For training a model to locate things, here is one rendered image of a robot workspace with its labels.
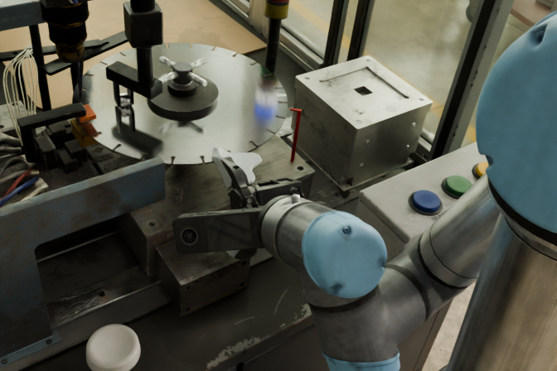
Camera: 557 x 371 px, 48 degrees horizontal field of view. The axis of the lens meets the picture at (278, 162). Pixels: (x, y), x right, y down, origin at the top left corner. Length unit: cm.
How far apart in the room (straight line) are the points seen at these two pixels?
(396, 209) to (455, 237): 28
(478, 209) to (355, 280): 13
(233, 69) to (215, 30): 54
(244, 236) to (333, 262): 19
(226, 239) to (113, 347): 24
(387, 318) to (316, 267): 11
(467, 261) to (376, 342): 12
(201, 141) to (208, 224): 19
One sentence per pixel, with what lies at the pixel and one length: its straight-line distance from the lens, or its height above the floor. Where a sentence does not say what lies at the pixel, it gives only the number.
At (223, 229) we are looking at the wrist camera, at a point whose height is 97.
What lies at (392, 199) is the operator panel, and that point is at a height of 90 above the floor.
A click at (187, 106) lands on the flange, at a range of 96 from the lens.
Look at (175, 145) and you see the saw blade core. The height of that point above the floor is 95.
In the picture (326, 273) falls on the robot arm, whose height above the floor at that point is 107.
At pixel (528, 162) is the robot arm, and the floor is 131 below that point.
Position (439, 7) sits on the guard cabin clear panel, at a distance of 117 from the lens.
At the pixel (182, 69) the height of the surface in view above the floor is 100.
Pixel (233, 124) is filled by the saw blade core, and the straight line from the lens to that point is 94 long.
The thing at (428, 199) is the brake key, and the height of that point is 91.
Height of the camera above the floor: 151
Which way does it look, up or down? 40 degrees down
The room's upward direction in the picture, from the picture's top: 7 degrees clockwise
